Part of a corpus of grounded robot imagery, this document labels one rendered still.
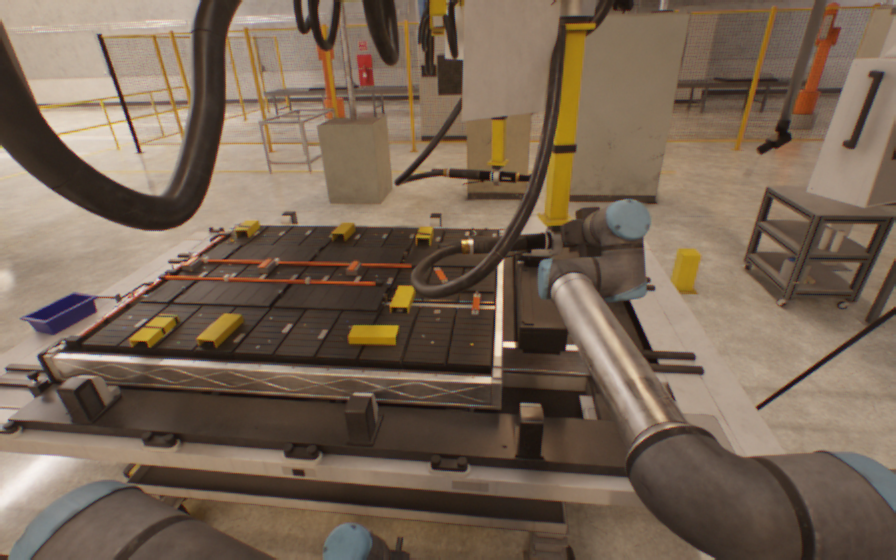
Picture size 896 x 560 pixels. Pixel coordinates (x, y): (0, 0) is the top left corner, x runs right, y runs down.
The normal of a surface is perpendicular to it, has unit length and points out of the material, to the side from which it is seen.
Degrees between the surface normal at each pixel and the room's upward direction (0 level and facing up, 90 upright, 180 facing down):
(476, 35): 90
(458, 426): 0
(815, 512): 35
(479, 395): 90
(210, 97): 70
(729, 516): 54
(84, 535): 8
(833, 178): 90
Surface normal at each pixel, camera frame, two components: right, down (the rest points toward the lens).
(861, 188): -0.95, 0.17
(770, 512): -0.20, -0.46
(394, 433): -0.03, -0.88
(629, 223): 0.07, -0.13
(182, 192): 0.58, -0.25
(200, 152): 0.68, -0.02
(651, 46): -0.12, 0.47
